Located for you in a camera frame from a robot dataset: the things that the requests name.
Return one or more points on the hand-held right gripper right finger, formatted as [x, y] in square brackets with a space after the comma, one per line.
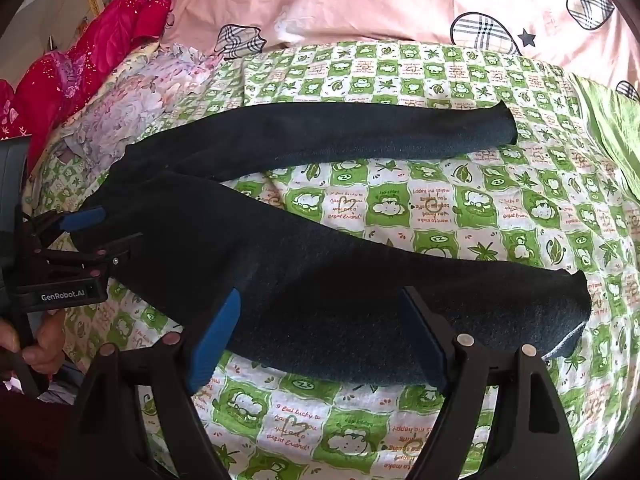
[422, 335]

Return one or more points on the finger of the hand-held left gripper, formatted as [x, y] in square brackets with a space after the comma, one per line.
[85, 219]
[100, 260]

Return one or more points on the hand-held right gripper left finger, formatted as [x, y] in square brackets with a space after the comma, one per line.
[215, 340]

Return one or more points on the dark navy pants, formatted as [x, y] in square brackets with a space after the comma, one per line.
[325, 285]

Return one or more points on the person's left hand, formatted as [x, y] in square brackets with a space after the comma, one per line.
[47, 345]

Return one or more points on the pastel floral cloth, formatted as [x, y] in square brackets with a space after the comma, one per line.
[135, 105]

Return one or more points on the green checked bed sheet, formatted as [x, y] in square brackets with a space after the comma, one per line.
[400, 210]

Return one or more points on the red patterned cloth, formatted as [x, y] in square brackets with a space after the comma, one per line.
[12, 110]

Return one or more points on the person's dark red clothing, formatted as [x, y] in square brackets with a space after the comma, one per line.
[30, 435]

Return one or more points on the red floral quilt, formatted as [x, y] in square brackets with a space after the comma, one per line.
[110, 25]

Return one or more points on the light green cloth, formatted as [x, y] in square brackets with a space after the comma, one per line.
[615, 120]

